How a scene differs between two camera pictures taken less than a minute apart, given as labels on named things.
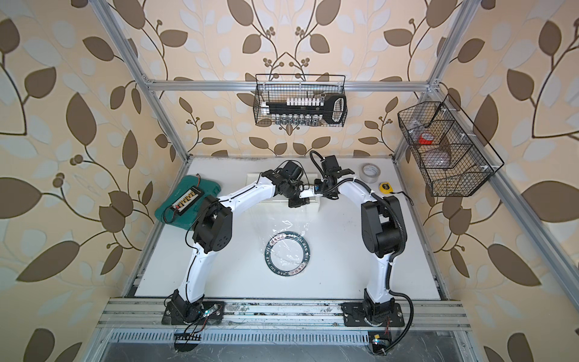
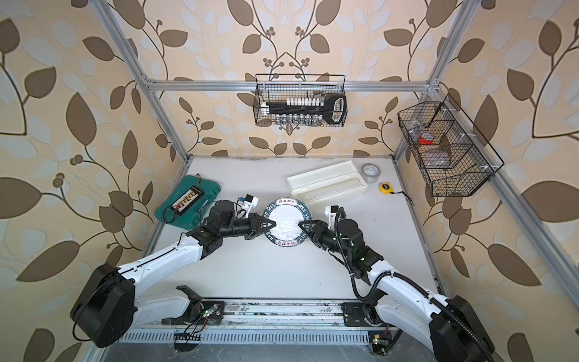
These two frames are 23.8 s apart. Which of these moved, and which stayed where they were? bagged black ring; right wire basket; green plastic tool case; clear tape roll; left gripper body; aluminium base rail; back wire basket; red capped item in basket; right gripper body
Moved: right gripper body; bagged black ring; left gripper body
Stayed: green plastic tool case; red capped item in basket; clear tape roll; aluminium base rail; back wire basket; right wire basket
